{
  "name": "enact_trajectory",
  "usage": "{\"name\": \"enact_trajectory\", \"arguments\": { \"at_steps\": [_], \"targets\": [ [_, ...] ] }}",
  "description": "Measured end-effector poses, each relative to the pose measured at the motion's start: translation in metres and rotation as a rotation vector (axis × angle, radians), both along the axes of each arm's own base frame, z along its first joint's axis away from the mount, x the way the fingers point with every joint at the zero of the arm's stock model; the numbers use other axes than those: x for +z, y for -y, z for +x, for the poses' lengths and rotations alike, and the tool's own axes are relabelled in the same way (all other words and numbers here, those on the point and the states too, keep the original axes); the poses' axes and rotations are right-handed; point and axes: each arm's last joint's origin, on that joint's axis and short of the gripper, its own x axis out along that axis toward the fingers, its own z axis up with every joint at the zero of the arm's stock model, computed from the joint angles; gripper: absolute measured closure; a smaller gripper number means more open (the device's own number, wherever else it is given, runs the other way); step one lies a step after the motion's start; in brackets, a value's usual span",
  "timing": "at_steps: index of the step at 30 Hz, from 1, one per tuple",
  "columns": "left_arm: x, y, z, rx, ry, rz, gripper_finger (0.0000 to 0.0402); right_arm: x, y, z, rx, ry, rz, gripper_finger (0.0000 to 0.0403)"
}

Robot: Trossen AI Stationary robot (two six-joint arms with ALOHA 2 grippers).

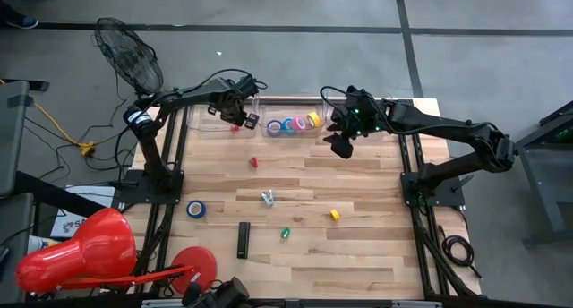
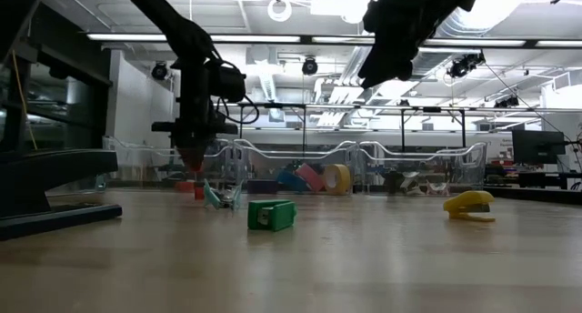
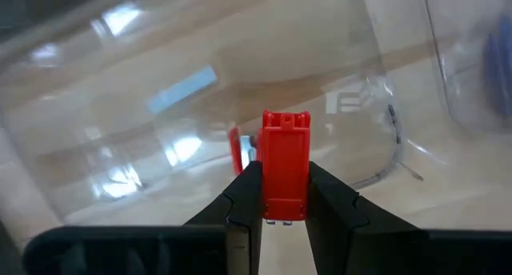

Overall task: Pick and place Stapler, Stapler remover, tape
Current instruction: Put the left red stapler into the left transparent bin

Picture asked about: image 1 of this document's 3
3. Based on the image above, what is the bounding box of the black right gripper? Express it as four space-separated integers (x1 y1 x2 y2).
322 87 390 160

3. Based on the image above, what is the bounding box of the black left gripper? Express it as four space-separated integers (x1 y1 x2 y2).
208 90 261 130

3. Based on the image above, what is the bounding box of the blue tape roll white core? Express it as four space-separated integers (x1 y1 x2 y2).
186 200 208 219

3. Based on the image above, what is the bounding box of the long black stapler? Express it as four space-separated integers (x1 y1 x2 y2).
236 221 252 260

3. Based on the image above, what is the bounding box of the clear plastic bin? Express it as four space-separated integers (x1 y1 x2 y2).
324 99 398 141
255 97 330 139
187 97 261 140

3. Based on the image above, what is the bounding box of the black floor fan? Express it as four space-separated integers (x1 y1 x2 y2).
91 16 165 98

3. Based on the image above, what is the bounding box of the white printed sign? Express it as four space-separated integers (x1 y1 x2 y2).
48 184 117 240

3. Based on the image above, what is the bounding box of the red desk lamp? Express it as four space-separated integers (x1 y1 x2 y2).
15 207 218 296

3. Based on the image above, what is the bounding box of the grey metal cart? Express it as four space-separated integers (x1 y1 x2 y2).
514 99 573 246

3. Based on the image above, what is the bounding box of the grey equipment case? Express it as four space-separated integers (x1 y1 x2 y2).
0 79 35 197
0 193 36 304

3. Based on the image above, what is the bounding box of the person's shoe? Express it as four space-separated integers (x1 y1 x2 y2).
4 14 40 30

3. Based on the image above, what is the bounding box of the black aluminium rail frame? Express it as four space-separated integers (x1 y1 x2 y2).
133 95 483 300

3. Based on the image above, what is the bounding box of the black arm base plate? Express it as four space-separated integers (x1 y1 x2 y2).
116 171 185 206
400 171 467 209

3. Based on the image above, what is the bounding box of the black floor cable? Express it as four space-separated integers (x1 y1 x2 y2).
24 86 142 175

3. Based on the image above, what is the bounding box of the coiled black cable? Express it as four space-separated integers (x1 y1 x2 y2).
440 225 483 280

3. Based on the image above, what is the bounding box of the yellow extension cable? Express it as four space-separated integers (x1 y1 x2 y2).
0 77 97 158

